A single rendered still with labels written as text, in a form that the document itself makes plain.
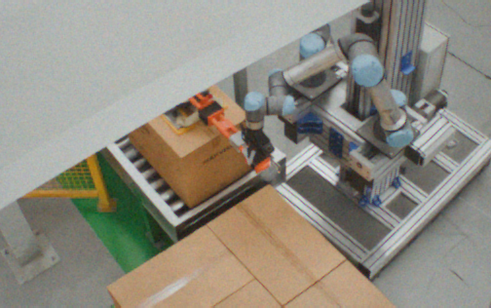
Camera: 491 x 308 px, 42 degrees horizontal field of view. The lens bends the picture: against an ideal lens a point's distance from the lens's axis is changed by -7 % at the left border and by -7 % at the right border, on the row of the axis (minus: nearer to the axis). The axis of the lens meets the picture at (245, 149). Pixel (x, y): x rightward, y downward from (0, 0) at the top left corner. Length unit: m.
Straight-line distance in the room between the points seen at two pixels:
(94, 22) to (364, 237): 3.61
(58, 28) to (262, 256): 3.12
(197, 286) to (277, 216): 0.54
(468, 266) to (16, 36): 3.88
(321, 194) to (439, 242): 0.78
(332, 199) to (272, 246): 0.70
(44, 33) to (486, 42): 5.28
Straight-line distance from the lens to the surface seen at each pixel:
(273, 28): 0.15
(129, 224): 4.12
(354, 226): 3.78
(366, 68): 2.54
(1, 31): 0.16
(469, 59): 5.19
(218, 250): 3.30
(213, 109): 3.11
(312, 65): 2.71
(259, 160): 2.89
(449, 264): 3.98
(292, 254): 3.27
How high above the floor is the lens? 3.32
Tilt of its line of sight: 49 degrees down
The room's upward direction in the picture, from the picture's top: 4 degrees counter-clockwise
